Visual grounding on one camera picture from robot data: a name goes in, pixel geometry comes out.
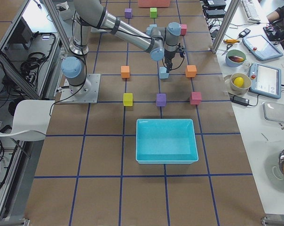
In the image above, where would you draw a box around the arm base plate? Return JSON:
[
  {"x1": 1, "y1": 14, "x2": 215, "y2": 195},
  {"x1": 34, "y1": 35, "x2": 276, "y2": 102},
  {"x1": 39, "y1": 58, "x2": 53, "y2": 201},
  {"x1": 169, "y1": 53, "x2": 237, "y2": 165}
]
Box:
[{"x1": 59, "y1": 73, "x2": 101, "y2": 104}]

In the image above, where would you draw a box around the blue teach pendant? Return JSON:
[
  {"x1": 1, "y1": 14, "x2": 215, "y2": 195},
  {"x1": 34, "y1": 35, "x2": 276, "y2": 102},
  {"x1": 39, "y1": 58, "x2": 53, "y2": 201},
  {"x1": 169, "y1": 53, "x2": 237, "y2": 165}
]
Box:
[
  {"x1": 249, "y1": 63, "x2": 282, "y2": 99},
  {"x1": 242, "y1": 35, "x2": 283, "y2": 61}
]

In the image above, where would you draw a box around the orange foam block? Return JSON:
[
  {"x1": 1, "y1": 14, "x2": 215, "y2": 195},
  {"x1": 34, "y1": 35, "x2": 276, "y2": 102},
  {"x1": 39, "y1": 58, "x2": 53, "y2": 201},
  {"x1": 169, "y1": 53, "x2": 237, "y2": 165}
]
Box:
[
  {"x1": 120, "y1": 65, "x2": 130, "y2": 79},
  {"x1": 185, "y1": 65, "x2": 197, "y2": 78}
]

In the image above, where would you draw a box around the white chair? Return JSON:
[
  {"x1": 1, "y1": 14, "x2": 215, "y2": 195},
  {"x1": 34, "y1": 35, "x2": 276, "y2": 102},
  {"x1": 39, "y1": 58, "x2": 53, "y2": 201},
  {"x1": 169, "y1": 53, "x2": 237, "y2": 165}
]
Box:
[{"x1": 0, "y1": 100, "x2": 54, "y2": 142}]

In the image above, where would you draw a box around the aluminium frame post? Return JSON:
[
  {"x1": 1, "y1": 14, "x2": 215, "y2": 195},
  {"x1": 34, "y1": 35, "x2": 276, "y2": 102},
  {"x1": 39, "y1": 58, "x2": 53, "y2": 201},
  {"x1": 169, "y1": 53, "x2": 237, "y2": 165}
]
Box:
[{"x1": 211, "y1": 0, "x2": 240, "y2": 54}]

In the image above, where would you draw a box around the purple foam block left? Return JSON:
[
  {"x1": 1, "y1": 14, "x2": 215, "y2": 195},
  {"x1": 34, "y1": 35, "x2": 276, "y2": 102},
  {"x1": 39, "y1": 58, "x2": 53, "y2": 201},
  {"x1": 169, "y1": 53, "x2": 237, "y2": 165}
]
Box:
[{"x1": 124, "y1": 8, "x2": 133, "y2": 19}]

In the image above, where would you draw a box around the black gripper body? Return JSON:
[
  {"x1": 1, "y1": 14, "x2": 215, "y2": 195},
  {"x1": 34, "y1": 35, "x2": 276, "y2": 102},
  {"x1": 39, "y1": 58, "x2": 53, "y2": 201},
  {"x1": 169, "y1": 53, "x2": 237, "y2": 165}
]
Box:
[{"x1": 162, "y1": 43, "x2": 185, "y2": 67}]

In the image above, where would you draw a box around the light blue foam block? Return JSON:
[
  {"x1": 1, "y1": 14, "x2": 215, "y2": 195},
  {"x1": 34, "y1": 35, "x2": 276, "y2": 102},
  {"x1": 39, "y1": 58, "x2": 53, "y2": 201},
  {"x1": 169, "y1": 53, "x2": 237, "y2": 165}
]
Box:
[
  {"x1": 159, "y1": 67, "x2": 169, "y2": 79},
  {"x1": 147, "y1": 24, "x2": 157, "y2": 33}
]

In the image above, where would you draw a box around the bowl with yellow lemon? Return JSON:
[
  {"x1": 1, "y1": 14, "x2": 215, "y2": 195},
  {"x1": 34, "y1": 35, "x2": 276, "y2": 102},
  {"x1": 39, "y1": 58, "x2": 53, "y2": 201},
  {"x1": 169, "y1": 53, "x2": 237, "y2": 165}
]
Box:
[{"x1": 224, "y1": 73, "x2": 252, "y2": 95}]

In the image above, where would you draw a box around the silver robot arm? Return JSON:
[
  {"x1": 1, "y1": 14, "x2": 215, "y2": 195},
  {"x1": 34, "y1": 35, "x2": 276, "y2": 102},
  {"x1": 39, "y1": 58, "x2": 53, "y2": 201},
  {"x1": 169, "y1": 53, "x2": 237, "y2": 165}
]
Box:
[{"x1": 60, "y1": 0, "x2": 185, "y2": 104}]

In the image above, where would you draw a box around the pink plastic bin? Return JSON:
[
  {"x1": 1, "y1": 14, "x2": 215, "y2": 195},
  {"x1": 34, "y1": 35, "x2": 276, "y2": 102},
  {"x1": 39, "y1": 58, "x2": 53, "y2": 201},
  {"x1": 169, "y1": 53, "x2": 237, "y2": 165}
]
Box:
[{"x1": 138, "y1": 0, "x2": 170, "y2": 8}]

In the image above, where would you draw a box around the blue bowl with fruit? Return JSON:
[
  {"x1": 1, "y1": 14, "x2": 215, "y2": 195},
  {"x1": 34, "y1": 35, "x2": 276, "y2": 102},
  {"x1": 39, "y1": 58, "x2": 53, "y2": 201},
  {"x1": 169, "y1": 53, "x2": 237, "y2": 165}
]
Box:
[{"x1": 225, "y1": 49, "x2": 246, "y2": 67}]

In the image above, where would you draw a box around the yellow foam block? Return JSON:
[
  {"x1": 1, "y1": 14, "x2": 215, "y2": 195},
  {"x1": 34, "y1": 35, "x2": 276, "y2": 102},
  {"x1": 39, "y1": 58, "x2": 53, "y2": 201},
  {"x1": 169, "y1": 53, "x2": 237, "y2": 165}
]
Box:
[{"x1": 123, "y1": 93, "x2": 133, "y2": 106}]

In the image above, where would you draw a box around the crimson foam block back right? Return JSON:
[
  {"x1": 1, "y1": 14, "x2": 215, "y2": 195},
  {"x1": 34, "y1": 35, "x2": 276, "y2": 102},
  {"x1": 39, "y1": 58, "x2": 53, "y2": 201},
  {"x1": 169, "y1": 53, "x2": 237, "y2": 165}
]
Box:
[{"x1": 189, "y1": 92, "x2": 202, "y2": 105}]

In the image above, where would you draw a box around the purple foam block right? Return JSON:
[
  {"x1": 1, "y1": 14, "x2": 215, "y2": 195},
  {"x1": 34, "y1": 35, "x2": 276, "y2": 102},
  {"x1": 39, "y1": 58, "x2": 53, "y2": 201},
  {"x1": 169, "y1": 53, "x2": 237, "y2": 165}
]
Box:
[{"x1": 156, "y1": 93, "x2": 166, "y2": 107}]

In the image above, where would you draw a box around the crimson foam block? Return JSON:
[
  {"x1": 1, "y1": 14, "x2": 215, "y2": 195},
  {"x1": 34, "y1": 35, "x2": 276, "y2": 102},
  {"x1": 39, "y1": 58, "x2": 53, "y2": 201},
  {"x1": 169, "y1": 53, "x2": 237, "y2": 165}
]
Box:
[
  {"x1": 180, "y1": 24, "x2": 187, "y2": 36},
  {"x1": 189, "y1": 92, "x2": 202, "y2": 105}
]

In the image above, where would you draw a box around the purple foam block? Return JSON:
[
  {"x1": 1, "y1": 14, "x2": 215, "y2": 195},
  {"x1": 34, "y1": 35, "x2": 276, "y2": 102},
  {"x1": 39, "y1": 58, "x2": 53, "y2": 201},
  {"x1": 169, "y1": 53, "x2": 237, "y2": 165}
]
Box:
[
  {"x1": 156, "y1": 93, "x2": 166, "y2": 107},
  {"x1": 124, "y1": 8, "x2": 133, "y2": 19}
]

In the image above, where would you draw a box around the orange foam block back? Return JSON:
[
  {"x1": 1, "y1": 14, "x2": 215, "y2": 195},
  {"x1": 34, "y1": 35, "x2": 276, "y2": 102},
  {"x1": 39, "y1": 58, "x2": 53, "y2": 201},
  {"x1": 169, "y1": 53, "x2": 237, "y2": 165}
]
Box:
[{"x1": 185, "y1": 65, "x2": 197, "y2": 78}]

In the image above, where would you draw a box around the teal plastic bin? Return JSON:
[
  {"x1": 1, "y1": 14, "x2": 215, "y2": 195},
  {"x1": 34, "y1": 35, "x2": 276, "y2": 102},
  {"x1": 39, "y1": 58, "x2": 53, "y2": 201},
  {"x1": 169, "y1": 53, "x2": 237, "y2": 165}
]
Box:
[{"x1": 135, "y1": 119, "x2": 198, "y2": 164}]

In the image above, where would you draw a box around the orange foam block front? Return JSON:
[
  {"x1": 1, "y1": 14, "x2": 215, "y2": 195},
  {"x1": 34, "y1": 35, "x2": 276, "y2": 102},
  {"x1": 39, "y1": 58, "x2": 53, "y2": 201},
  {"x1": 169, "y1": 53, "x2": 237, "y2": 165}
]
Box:
[{"x1": 120, "y1": 65, "x2": 130, "y2": 79}]

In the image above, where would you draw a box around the green foam block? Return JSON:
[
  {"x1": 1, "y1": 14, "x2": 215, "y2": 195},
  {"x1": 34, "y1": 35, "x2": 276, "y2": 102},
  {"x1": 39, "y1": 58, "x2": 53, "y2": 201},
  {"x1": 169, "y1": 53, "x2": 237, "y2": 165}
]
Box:
[{"x1": 150, "y1": 8, "x2": 158, "y2": 18}]

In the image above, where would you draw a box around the crimson foam block back left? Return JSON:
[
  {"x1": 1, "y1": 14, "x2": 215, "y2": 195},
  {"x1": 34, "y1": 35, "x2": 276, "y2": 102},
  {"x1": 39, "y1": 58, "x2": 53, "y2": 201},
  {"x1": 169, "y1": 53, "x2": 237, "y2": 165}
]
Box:
[{"x1": 180, "y1": 24, "x2": 187, "y2": 36}]

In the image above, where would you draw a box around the black power adapter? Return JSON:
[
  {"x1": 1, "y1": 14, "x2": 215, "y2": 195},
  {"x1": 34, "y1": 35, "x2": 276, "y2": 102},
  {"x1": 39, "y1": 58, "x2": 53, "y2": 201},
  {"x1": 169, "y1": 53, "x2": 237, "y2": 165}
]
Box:
[{"x1": 230, "y1": 95, "x2": 249, "y2": 106}]

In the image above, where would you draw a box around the brass yellow tool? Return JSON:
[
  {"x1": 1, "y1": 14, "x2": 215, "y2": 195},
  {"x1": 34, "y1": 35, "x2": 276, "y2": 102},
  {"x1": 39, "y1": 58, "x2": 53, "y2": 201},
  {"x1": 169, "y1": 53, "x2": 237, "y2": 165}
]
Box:
[{"x1": 223, "y1": 39, "x2": 240, "y2": 44}]

